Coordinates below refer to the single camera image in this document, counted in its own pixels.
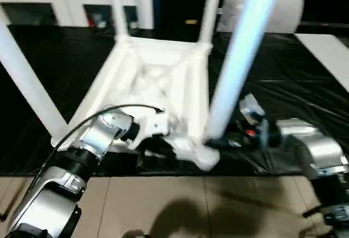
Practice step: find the white cabinet with glass doors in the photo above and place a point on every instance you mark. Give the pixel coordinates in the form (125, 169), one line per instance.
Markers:
(54, 0)

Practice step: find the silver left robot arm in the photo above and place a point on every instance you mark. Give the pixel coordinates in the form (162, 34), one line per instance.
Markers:
(76, 161)

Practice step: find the black work mat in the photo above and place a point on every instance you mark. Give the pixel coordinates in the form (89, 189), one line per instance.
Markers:
(294, 69)

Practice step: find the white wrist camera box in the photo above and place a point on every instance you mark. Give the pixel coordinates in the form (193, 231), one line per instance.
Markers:
(154, 124)
(252, 109)

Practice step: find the black left robot foot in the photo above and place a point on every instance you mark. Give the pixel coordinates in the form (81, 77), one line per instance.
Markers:
(133, 234)

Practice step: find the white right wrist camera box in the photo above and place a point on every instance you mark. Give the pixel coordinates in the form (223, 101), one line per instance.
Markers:
(252, 109)

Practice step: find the white plastic table leg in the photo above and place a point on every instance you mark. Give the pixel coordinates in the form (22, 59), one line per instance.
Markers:
(117, 9)
(245, 58)
(27, 79)
(210, 9)

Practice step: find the white flat panel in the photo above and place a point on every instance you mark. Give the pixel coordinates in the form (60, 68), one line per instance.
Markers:
(327, 55)

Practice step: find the small yellow label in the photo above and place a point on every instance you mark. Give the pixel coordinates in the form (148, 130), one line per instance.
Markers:
(191, 22)

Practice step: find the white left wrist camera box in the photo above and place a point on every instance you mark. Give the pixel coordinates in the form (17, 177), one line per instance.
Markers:
(154, 124)

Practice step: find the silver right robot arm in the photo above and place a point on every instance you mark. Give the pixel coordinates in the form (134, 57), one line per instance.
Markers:
(316, 156)

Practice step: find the grey pillow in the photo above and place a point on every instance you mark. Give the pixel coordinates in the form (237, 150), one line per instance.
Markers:
(283, 11)

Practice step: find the black stand leg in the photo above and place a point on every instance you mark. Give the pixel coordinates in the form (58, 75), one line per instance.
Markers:
(313, 212)

